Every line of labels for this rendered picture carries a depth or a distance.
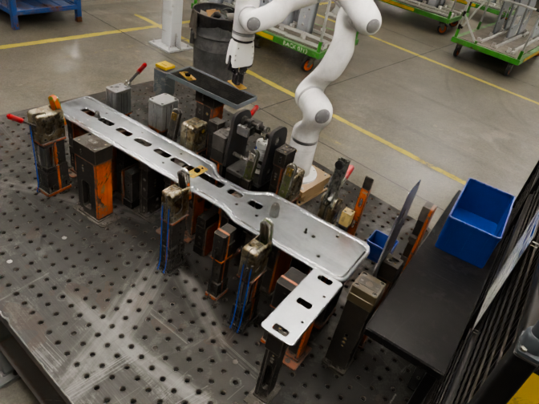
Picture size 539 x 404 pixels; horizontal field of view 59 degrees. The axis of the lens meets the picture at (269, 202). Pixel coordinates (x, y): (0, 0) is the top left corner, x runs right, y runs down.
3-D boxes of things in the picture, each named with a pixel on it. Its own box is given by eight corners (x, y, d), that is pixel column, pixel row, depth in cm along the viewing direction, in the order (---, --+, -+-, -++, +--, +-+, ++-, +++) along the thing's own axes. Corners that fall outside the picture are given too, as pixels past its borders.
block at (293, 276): (254, 341, 155) (269, 280, 139) (273, 320, 163) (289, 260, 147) (279, 357, 152) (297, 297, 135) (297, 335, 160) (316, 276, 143)
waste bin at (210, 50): (173, 80, 473) (177, 4, 430) (213, 70, 509) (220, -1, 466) (208, 100, 450) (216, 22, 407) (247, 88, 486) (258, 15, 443)
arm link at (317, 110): (312, 131, 221) (324, 83, 206) (326, 153, 207) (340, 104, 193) (287, 131, 217) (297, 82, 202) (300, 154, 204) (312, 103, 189)
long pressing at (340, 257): (42, 111, 192) (42, 107, 191) (88, 96, 208) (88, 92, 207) (342, 286, 140) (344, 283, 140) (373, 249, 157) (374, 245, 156)
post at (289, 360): (277, 360, 151) (295, 297, 134) (295, 338, 159) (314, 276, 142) (294, 371, 148) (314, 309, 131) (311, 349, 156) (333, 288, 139)
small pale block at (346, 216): (317, 287, 179) (342, 211, 158) (321, 282, 182) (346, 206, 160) (325, 292, 178) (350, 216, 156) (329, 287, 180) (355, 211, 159)
